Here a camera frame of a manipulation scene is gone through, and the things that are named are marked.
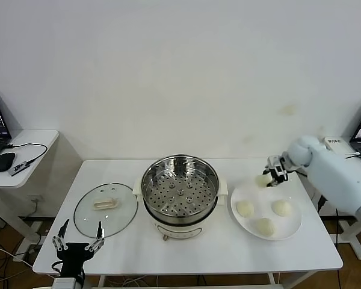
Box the round white plate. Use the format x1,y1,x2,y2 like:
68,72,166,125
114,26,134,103
230,180,303,241

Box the black floor cable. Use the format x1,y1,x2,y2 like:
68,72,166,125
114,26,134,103
0,237,28,263

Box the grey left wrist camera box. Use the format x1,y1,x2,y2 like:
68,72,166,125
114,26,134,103
52,276,85,289

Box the black dongle cable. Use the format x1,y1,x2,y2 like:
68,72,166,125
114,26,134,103
4,143,49,166

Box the black computer mouse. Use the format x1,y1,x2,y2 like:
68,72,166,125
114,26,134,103
0,152,16,173

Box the white floor cable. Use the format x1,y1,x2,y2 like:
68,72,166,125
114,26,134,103
0,240,57,279

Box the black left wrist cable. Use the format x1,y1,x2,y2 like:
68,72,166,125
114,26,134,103
50,260,64,275

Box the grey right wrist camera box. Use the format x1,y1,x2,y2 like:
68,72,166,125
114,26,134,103
267,155,285,169

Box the white side table with label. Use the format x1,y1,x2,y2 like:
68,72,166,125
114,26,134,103
323,137,361,261

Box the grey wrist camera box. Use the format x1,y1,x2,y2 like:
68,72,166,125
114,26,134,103
52,276,85,289
267,155,285,169

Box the white side table with mouse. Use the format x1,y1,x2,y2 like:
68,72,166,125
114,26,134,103
0,129,60,263

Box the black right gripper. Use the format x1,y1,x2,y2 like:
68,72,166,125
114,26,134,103
262,164,289,188

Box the white cable bundle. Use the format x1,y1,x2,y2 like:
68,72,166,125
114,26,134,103
108,276,157,289

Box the white steamed baozi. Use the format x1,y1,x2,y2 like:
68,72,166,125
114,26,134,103
271,199,292,217
255,174,271,188
236,200,255,218
255,217,276,237

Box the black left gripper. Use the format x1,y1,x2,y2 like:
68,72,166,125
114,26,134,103
52,219,105,277

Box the glass lid with cream handle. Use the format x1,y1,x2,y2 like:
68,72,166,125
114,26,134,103
73,182,138,240

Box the perforated steel steamer basket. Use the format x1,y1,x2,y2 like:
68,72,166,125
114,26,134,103
140,154,221,218

